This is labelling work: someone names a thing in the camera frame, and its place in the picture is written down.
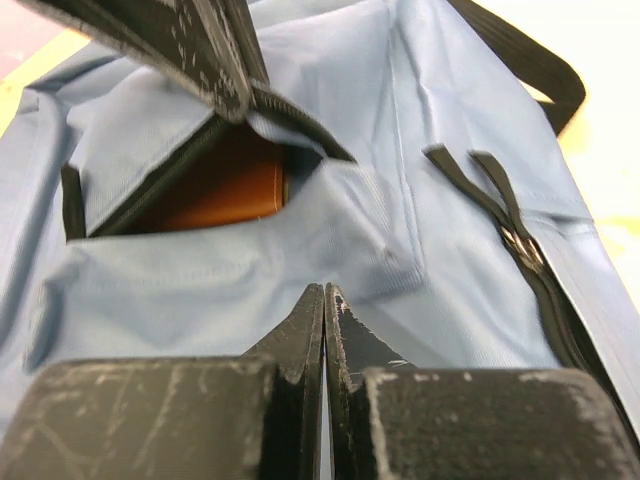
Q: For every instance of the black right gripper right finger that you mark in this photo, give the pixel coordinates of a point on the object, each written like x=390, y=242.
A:
x=393, y=420

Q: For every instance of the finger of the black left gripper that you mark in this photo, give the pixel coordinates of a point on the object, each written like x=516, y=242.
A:
x=197, y=44
x=250, y=62

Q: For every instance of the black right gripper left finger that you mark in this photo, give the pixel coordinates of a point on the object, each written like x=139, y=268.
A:
x=254, y=416

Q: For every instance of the brown leather wallet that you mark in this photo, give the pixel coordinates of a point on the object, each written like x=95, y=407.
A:
x=241, y=178

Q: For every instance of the blue fabric backpack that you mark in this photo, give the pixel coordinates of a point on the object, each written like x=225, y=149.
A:
x=423, y=178

